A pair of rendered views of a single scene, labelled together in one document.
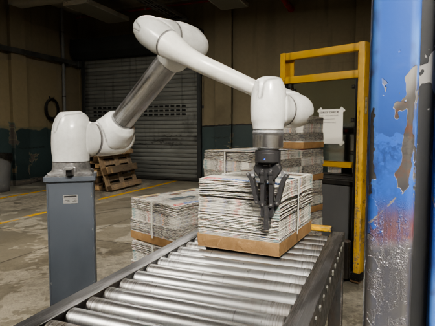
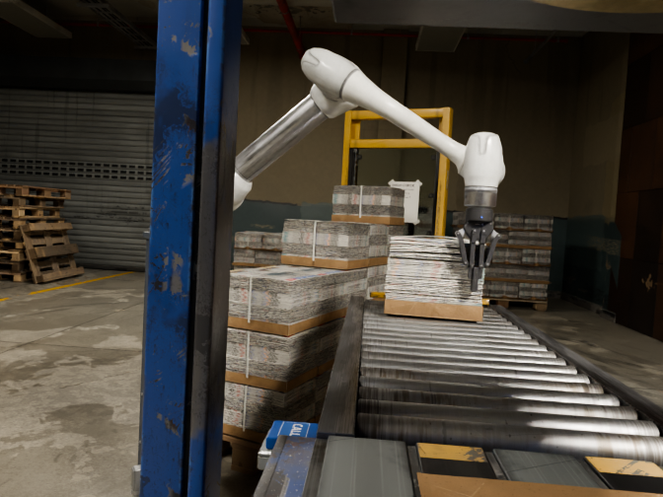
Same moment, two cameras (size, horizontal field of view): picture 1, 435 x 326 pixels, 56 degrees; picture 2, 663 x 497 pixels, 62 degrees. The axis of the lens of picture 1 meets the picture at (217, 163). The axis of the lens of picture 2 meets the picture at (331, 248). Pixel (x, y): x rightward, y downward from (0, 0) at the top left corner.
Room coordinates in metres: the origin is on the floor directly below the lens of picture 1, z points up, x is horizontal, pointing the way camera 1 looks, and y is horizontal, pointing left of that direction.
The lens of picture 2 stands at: (-0.16, 0.74, 1.08)
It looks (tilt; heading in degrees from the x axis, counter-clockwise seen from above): 3 degrees down; 342
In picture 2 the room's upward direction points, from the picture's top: 3 degrees clockwise
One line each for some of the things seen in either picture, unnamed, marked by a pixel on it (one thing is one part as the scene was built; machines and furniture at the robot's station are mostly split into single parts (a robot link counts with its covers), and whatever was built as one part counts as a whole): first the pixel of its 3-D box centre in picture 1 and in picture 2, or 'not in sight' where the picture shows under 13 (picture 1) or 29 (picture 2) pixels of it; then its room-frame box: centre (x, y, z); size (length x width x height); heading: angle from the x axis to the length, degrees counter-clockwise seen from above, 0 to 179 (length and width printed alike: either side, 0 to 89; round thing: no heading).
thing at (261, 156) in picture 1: (267, 165); (478, 224); (1.21, -0.15, 1.09); 0.08 x 0.07 x 0.09; 68
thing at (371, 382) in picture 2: not in sight; (484, 399); (0.67, 0.16, 0.77); 0.47 x 0.05 x 0.05; 68
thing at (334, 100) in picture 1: (322, 120); (393, 194); (3.38, -0.85, 1.27); 0.57 x 0.01 x 0.65; 47
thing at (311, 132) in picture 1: (290, 203); (364, 290); (3.05, -0.55, 0.65); 0.39 x 0.30 x 1.29; 47
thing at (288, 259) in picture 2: not in sight; (325, 260); (2.61, -0.14, 0.86); 0.38 x 0.29 x 0.04; 47
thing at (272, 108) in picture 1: (270, 103); (482, 160); (1.23, -0.16, 1.27); 0.13 x 0.11 x 0.16; 142
